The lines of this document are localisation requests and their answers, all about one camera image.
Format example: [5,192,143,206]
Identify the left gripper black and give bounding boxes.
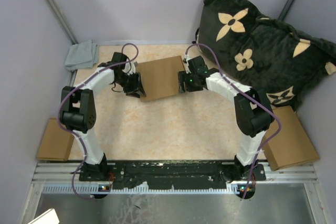
[115,72,146,99]

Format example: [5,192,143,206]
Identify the brown cardboard box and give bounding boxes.
[136,56,185,102]

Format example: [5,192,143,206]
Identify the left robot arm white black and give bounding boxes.
[58,52,146,181]

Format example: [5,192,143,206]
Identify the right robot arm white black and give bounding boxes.
[178,55,274,182]

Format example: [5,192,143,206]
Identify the folded cardboard box left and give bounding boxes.
[36,118,74,162]

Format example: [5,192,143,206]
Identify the folded cardboard box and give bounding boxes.
[36,118,74,162]
[262,106,320,171]

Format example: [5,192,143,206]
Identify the folded cardboard box right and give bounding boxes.
[262,106,320,171]

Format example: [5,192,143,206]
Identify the grey folded cloth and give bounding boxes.
[65,40,99,71]

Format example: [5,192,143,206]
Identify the black floral plush pillow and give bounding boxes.
[195,0,335,109]

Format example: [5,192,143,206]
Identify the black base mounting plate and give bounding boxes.
[79,160,266,190]

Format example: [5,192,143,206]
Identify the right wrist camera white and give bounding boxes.
[183,54,191,73]

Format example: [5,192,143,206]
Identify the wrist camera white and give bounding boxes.
[123,61,138,74]
[183,54,191,73]

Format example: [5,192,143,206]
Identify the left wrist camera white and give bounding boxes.
[123,61,138,74]

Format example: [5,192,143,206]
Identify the aluminium rail frame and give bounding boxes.
[20,161,330,223]

